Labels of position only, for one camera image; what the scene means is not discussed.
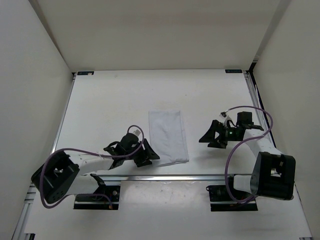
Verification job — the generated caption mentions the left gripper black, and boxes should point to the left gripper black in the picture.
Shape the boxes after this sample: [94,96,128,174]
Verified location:
[124,138,159,167]

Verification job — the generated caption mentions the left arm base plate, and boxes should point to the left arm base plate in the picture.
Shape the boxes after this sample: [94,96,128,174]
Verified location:
[73,182,121,211]

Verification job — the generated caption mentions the white skirt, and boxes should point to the white skirt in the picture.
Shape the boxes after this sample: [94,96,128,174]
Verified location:
[148,110,190,168]

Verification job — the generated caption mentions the right blue corner sticker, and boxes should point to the right blue corner sticker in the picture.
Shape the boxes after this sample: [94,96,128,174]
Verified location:
[225,69,243,74]

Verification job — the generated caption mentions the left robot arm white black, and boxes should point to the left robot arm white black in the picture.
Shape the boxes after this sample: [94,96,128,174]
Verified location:
[31,132,160,209]

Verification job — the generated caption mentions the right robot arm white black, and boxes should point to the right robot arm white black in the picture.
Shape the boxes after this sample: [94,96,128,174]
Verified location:
[199,111,296,204]

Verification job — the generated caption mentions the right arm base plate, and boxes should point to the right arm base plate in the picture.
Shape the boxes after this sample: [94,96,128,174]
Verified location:
[206,185,258,212]

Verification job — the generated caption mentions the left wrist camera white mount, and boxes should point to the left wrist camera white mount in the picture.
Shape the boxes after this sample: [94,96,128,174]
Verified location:
[133,129,142,137]

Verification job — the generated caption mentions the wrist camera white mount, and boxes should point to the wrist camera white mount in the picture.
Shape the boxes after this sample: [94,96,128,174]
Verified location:
[219,112,232,128]
[133,129,142,137]

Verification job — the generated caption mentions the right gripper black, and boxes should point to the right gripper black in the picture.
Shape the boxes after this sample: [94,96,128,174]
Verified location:
[198,119,241,149]

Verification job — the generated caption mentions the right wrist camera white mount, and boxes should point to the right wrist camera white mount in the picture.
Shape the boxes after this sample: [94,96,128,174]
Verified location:
[219,112,232,128]

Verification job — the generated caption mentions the white front cover board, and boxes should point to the white front cover board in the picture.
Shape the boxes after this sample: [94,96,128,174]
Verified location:
[25,181,312,240]

